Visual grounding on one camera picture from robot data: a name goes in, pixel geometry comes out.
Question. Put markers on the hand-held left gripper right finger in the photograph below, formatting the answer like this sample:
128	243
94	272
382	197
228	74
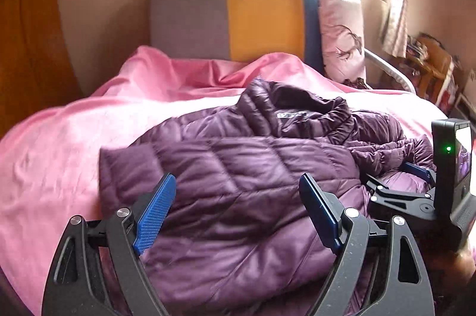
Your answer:
319	212

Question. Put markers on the grey yellow blue headboard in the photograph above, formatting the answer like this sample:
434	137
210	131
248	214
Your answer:
253	15

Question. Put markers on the brown wooden wardrobe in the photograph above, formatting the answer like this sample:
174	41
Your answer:
29	41

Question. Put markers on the pink printed pillow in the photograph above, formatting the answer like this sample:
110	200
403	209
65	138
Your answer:
342	33

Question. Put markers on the wooden desk shelf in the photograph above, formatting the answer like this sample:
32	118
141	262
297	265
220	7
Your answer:
433	67

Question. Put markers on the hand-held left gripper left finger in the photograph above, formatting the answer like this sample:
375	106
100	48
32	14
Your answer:
154	215

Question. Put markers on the purple quilted down jacket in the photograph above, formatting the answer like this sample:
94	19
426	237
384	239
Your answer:
241	197

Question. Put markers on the white bed rail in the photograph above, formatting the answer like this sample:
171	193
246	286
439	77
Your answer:
390	69

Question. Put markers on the pink blanket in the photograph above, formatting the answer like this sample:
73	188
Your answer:
74	137

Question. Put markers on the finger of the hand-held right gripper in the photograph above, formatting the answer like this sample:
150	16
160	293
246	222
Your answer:
420	171
401	202

